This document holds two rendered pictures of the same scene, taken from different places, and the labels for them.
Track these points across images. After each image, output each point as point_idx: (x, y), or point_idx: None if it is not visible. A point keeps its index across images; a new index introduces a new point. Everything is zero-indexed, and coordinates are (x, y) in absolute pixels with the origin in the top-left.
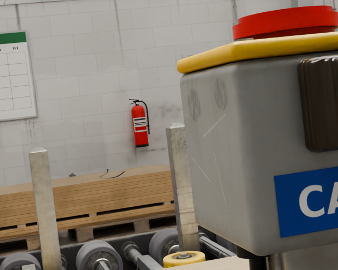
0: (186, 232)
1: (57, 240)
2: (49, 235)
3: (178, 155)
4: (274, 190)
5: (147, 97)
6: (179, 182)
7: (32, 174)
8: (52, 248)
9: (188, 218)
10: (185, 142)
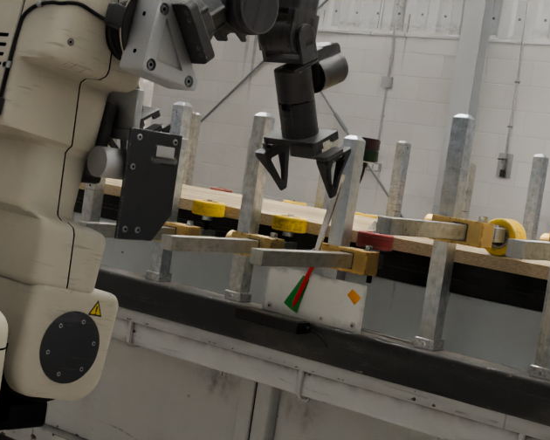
0: (388, 209)
1: (325, 189)
2: (321, 186)
3: (396, 160)
4: None
5: None
6: (393, 176)
7: (323, 149)
8: (321, 193)
9: (392, 200)
10: (402, 153)
